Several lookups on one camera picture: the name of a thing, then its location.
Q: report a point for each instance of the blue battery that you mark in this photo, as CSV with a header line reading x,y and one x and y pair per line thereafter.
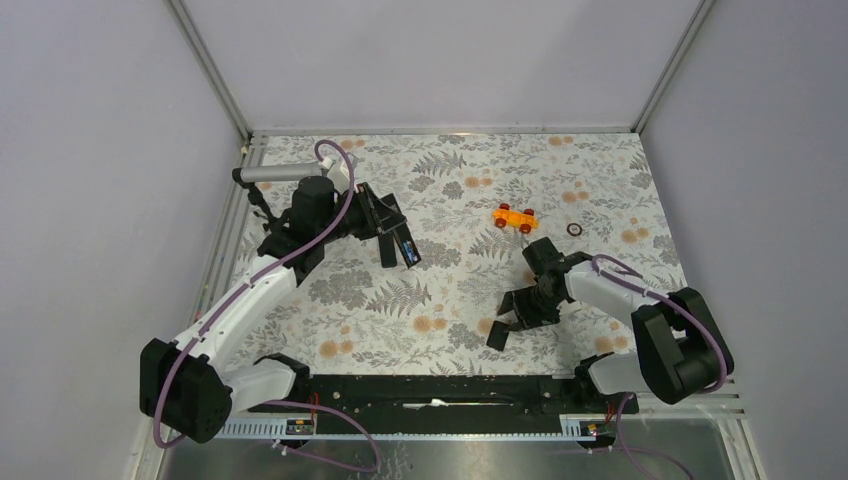
x,y
410,253

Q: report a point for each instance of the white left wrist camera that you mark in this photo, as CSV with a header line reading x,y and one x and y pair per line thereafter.
x,y
337,171

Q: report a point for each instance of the black remote control back up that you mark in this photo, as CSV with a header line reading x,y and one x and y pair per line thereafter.
x,y
387,251

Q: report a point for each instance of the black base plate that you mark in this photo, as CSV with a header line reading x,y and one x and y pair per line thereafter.
x,y
453,406

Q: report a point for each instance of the grey microphone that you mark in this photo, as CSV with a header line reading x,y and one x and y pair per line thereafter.
x,y
276,173

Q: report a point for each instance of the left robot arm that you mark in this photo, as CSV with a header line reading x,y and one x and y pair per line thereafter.
x,y
186,384

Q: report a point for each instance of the floral table mat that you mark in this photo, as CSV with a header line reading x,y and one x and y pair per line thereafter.
x,y
591,192

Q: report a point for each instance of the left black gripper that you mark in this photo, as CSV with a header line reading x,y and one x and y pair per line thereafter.
x,y
377,216

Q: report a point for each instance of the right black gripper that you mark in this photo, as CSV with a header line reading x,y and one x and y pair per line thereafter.
x,y
529,319

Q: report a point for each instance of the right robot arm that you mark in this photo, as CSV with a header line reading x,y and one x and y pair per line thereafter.
x,y
679,350

